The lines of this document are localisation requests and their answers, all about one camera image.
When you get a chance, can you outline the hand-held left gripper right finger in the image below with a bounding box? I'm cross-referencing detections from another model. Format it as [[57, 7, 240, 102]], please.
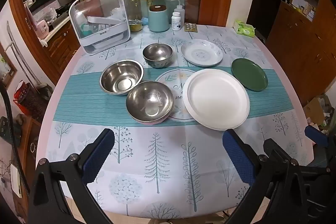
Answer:
[[222, 129, 319, 224]]

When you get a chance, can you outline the white dish storage box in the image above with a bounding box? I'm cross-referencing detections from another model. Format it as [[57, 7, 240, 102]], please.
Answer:
[[69, 0, 131, 54]]

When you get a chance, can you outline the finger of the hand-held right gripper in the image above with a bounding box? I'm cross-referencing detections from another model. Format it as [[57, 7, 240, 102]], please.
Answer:
[[304, 126, 336, 148], [263, 138, 289, 161]]

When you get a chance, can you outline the wide steel bowl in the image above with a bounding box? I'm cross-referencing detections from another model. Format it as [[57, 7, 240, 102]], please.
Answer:
[[99, 61, 144, 96]]

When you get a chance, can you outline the pink rice cooker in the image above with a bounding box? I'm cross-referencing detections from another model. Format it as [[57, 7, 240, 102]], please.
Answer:
[[33, 20, 50, 39]]

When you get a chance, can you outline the small embossed steel bowl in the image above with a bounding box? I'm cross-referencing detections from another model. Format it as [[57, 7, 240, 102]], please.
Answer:
[[142, 43, 174, 68]]

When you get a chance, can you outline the wooden kitchen cabinet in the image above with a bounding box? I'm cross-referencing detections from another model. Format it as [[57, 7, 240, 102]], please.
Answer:
[[42, 22, 80, 75]]

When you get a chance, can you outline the white pill bottle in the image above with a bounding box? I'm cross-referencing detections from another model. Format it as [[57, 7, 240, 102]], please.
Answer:
[[172, 12, 181, 31]]

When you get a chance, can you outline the wooden shelf cabinet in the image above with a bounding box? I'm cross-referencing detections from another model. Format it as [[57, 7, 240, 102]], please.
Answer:
[[266, 0, 336, 106]]

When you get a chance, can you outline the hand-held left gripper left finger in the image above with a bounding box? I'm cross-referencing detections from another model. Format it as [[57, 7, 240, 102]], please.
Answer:
[[28, 128, 116, 224]]

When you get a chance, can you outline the large white plate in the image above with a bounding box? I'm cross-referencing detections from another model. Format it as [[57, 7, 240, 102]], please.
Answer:
[[183, 69, 250, 131]]

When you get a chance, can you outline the pink steel bowl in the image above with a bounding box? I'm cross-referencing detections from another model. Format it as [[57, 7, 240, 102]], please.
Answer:
[[126, 81, 174, 125]]

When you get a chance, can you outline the black cable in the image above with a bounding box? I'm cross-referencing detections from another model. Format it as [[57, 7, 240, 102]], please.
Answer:
[[0, 82, 29, 214]]

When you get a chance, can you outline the open cardboard box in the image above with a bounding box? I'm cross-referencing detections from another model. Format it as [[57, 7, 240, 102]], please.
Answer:
[[303, 95, 336, 132]]

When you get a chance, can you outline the white squeeze bottle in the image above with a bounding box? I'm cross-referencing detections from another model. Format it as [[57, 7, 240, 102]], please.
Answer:
[[165, 0, 186, 26]]

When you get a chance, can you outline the red basket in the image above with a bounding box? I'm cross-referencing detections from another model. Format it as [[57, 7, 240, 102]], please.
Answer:
[[14, 81, 30, 106]]

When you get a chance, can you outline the white flat device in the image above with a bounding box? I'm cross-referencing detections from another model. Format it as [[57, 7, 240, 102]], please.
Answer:
[[10, 165, 23, 198]]

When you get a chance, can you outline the teal canister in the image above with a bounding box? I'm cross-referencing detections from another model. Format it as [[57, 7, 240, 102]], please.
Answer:
[[148, 4, 169, 32]]

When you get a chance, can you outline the floral white plate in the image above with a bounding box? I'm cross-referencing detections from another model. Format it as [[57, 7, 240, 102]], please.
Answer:
[[181, 39, 223, 67]]

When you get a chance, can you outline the small tin can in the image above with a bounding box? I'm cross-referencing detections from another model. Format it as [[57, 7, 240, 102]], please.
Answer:
[[129, 20, 143, 32]]

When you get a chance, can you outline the green tissue pack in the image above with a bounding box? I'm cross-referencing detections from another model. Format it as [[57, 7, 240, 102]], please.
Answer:
[[233, 20, 256, 38]]

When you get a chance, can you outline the green plate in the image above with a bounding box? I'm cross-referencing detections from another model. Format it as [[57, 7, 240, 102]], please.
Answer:
[[231, 58, 269, 91]]

